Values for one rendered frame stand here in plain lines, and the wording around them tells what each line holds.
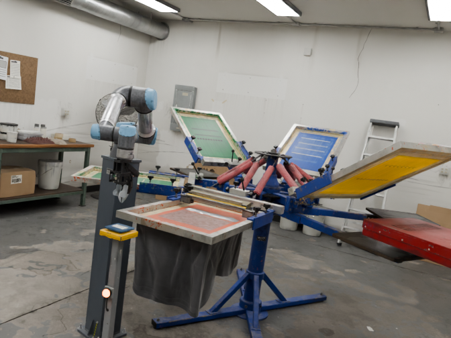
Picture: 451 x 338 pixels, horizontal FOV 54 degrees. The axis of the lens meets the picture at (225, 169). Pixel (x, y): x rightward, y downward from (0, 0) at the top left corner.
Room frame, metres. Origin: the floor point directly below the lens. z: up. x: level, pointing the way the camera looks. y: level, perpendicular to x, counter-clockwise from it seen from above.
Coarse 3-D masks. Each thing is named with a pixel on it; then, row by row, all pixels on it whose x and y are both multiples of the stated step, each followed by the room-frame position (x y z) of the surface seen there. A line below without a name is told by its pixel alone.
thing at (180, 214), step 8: (184, 208) 2.72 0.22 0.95; (200, 208) 2.79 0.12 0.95; (208, 208) 2.82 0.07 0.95; (152, 216) 2.42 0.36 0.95; (160, 216) 2.44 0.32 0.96; (168, 216) 2.47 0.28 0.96; (176, 216) 2.49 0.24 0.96; (184, 216) 2.52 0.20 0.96; (192, 216) 2.55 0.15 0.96; (200, 216) 2.57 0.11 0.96; (176, 224) 2.32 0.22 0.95
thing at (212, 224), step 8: (208, 216) 2.60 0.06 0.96; (224, 216) 2.66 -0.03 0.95; (232, 216) 2.69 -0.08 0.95; (240, 216) 2.72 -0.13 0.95; (192, 224) 2.36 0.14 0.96; (200, 224) 2.39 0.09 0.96; (208, 224) 2.41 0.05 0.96; (216, 224) 2.44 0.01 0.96; (224, 224) 2.46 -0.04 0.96; (232, 224) 2.49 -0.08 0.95; (208, 232) 2.25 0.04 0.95
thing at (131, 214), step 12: (156, 204) 2.58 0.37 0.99; (168, 204) 2.69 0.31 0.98; (180, 204) 2.81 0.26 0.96; (120, 216) 2.29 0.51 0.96; (132, 216) 2.26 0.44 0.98; (144, 216) 2.26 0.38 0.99; (156, 228) 2.19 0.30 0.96; (168, 228) 2.16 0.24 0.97; (180, 228) 2.13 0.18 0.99; (228, 228) 2.25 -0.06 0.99; (240, 228) 2.34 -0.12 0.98; (204, 240) 2.07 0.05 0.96; (216, 240) 2.09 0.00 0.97
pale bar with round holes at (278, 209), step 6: (198, 186) 3.07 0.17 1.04; (210, 192) 2.99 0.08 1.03; (216, 192) 2.97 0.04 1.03; (222, 192) 2.97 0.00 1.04; (234, 198) 2.91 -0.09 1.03; (240, 198) 2.89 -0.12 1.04; (246, 198) 2.90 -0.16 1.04; (252, 204) 2.89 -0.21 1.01; (258, 204) 2.83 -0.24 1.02; (270, 204) 2.80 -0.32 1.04; (276, 204) 2.83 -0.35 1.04; (264, 210) 2.81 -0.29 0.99; (276, 210) 2.78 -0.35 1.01; (282, 210) 2.77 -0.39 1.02
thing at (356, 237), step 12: (288, 216) 3.21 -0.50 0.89; (300, 216) 3.11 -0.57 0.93; (324, 228) 2.92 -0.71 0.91; (348, 240) 2.52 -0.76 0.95; (360, 240) 2.56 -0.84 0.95; (372, 240) 2.60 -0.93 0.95; (372, 252) 2.38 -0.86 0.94; (384, 252) 2.36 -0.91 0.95; (396, 252) 2.40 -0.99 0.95; (408, 252) 2.44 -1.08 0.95
